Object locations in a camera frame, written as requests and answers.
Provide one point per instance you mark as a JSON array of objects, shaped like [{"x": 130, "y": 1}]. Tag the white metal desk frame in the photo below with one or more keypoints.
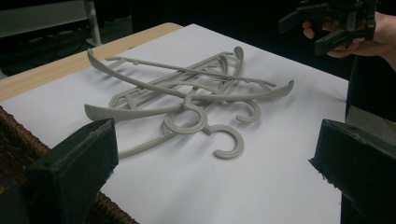
[{"x": 92, "y": 21}]

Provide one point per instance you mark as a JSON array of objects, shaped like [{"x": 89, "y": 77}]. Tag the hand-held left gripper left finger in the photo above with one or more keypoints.
[{"x": 77, "y": 161}]

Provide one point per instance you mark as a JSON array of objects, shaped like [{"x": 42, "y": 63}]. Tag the white board sheet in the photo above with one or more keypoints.
[{"x": 218, "y": 186}]

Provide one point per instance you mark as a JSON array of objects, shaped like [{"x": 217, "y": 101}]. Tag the brown wicker basket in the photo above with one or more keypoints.
[{"x": 18, "y": 146}]

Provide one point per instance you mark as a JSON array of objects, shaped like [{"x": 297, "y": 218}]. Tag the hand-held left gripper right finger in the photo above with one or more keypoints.
[{"x": 364, "y": 168}]

